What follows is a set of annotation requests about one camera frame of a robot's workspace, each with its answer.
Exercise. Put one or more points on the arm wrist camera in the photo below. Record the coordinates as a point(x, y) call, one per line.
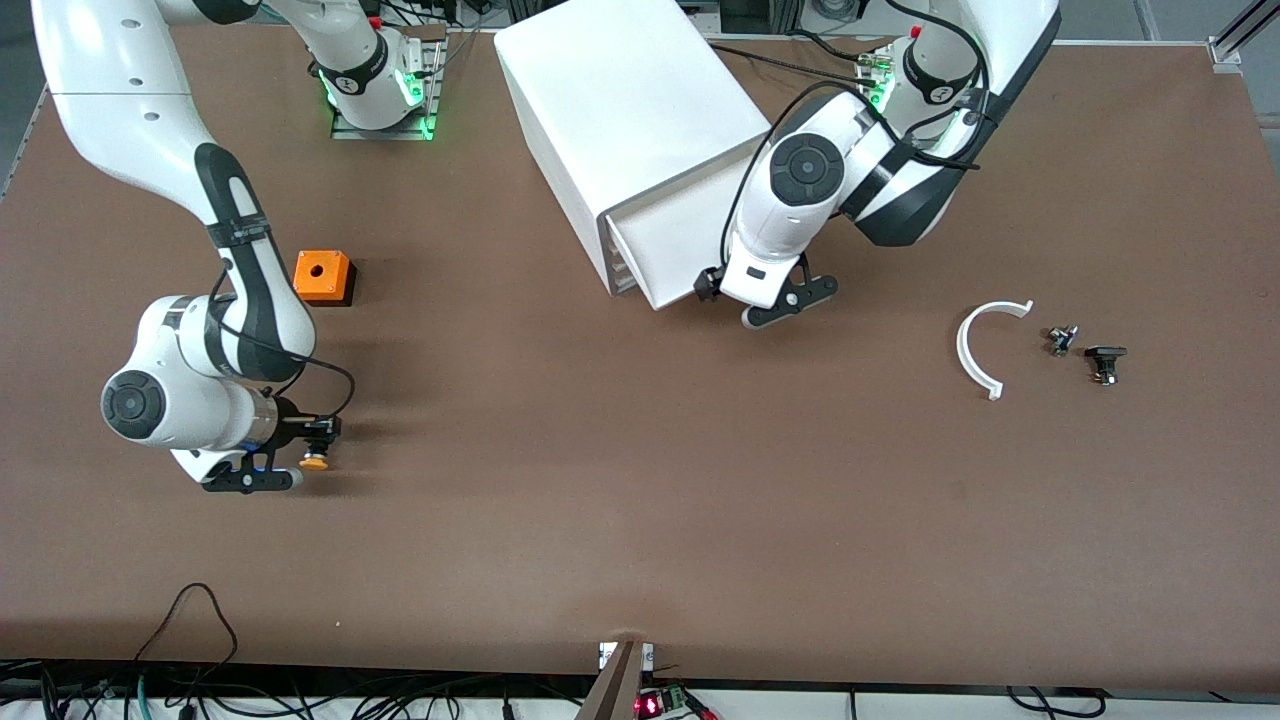
point(250, 482)
point(800, 298)

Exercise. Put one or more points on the orange box with hole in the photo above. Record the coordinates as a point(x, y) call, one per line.
point(320, 275)

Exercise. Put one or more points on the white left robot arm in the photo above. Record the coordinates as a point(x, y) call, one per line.
point(770, 240)

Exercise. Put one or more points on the small metal switch part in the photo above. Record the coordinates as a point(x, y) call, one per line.
point(1060, 342)

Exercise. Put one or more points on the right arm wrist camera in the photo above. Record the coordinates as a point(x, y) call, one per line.
point(250, 482)

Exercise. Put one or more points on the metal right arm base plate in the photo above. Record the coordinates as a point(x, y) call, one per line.
point(380, 133)

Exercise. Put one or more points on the white curved plastic bracket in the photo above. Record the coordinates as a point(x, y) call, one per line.
point(963, 352)

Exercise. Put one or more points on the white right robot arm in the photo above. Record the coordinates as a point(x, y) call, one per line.
point(100, 100)

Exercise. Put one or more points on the white drawer with button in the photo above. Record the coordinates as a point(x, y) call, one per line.
point(670, 240)

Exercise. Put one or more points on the red LED circuit board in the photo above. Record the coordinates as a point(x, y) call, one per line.
point(650, 705)

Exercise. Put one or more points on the small black switch part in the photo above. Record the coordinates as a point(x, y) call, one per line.
point(1105, 353)

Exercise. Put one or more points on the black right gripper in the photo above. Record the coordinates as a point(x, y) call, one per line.
point(289, 421)

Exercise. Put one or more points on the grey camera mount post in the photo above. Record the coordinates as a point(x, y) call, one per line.
point(615, 690)

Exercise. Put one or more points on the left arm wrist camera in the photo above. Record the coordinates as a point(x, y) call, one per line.
point(800, 298)

